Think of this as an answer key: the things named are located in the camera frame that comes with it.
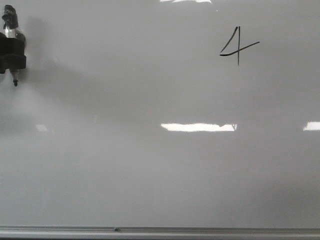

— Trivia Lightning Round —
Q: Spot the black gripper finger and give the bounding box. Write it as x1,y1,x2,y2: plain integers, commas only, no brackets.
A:
0,33,27,74

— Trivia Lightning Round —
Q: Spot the white whiteboard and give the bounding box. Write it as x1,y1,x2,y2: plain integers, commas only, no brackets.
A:
0,0,320,240

